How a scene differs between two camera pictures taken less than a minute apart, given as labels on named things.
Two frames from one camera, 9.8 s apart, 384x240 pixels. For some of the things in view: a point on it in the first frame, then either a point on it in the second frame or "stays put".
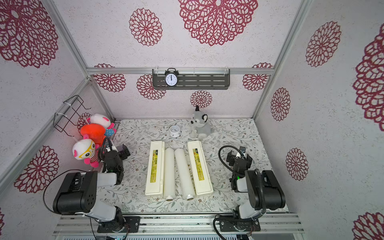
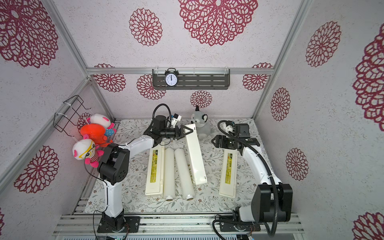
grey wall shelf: (194, 79) stays put
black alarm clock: (171, 77) stays put
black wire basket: (69, 111) stays put
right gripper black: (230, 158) → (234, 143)
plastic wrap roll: (185, 179) stays put
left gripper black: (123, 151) → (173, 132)
